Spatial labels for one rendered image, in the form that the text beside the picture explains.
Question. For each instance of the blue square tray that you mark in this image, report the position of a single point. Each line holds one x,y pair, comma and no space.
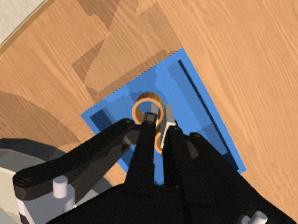
179,85

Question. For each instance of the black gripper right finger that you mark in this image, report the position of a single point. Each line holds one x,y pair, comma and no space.
232,195

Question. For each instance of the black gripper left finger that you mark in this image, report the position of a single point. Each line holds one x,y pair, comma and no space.
49,189

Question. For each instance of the bronze bushing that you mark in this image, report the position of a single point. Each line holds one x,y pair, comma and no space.
157,139
147,96

